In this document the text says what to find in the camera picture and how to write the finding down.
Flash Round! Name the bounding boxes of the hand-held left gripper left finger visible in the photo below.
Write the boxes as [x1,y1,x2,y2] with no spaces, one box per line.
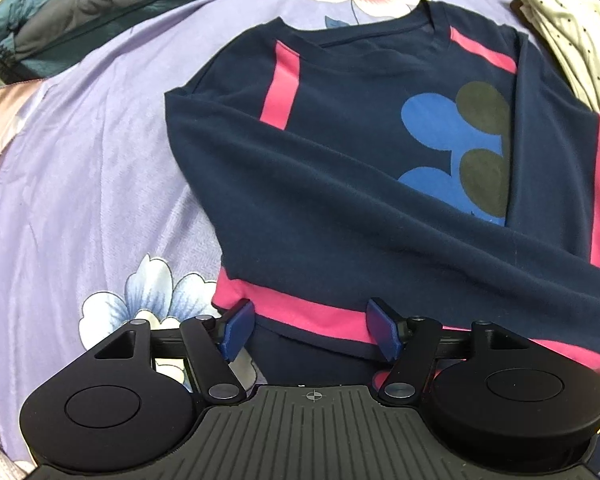
[94,299,255,404]

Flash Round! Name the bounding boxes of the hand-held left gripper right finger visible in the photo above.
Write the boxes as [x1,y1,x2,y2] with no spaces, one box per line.
[365,297,531,404]

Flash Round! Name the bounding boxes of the navy shirt with pink stripes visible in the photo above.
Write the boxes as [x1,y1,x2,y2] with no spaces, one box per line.
[162,0,600,392]

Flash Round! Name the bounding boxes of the purple floral bedsheet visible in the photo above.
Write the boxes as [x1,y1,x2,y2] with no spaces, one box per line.
[0,0,600,480]

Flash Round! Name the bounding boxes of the pink satin cloth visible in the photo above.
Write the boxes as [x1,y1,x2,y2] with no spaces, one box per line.
[0,81,48,480]

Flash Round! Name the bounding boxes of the white dotted garment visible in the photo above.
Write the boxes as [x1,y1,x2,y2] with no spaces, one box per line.
[504,0,600,133]

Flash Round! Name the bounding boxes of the light blue quilt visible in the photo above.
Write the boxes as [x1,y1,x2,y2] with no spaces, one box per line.
[0,0,103,63]

